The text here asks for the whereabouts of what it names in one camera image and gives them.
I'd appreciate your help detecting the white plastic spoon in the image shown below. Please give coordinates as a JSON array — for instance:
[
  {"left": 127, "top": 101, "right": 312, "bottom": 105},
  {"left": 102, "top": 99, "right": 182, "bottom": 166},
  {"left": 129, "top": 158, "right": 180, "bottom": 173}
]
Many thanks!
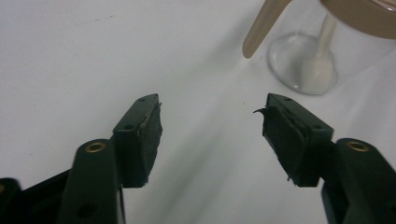
[{"left": 300, "top": 12, "right": 339, "bottom": 94}]

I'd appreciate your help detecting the clear glass jar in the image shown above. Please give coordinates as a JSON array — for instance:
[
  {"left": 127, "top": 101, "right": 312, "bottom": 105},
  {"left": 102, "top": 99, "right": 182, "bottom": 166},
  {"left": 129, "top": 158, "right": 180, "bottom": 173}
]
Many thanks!
[{"left": 266, "top": 0, "right": 396, "bottom": 96}]

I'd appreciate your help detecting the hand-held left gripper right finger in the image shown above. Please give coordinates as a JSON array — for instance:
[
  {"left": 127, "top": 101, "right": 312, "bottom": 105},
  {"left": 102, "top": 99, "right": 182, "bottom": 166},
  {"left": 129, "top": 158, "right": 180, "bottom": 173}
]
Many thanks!
[{"left": 253, "top": 92, "right": 396, "bottom": 224}]

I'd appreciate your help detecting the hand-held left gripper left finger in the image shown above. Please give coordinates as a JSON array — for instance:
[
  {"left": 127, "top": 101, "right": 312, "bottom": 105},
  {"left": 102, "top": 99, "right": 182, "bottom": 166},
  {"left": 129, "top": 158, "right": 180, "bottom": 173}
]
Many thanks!
[{"left": 56, "top": 93, "right": 163, "bottom": 224}]

